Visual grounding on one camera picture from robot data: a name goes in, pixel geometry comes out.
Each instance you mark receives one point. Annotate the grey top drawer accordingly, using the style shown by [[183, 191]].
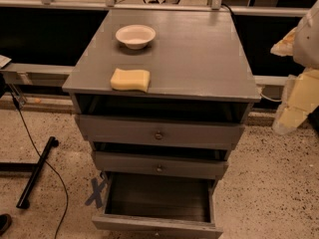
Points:
[[174, 133]]

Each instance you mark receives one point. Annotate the yellow sponge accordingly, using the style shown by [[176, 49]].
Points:
[[130, 80]]

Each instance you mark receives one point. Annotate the black metal stand leg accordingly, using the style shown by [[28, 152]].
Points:
[[33, 168]]

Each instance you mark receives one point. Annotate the grey wooden drawer cabinet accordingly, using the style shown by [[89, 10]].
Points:
[[198, 73]]

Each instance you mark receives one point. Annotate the grey metal rail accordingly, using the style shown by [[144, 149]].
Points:
[[36, 75]]

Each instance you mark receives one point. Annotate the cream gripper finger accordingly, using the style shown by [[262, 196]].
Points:
[[285, 46], [300, 98]]

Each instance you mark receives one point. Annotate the grey middle drawer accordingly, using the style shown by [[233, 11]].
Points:
[[159, 165]]

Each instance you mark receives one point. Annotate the grey open bottom drawer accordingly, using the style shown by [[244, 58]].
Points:
[[160, 205]]

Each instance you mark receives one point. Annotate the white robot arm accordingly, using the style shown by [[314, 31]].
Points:
[[306, 43]]

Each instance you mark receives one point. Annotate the dark shoe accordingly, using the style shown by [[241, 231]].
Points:
[[5, 222]]

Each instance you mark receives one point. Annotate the white bowl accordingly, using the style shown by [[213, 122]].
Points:
[[135, 37]]

